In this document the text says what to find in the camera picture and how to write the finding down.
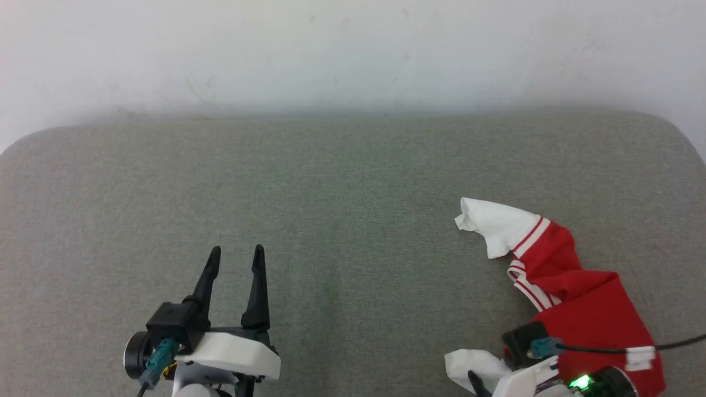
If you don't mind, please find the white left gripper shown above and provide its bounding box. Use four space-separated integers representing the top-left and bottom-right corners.
175 244 281 382

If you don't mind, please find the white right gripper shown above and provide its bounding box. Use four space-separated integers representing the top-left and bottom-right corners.
467 355 575 397

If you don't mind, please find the red white basketball jersey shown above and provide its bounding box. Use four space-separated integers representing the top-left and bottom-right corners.
445 197 667 397

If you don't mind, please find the grey fabric sofa cushion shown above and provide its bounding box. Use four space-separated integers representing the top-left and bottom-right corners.
0 110 706 397

